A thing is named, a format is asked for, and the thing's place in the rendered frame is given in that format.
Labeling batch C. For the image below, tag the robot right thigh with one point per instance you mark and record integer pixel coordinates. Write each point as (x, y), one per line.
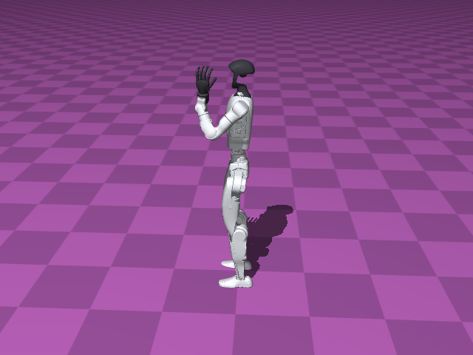
(242, 216)

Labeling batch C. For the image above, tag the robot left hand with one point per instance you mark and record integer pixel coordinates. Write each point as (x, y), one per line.
(203, 84)

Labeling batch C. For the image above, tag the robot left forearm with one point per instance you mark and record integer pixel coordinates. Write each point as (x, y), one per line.
(204, 117)

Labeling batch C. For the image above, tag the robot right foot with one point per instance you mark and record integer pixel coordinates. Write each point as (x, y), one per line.
(230, 263)

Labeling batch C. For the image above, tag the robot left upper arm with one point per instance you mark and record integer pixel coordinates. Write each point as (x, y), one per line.
(236, 112)

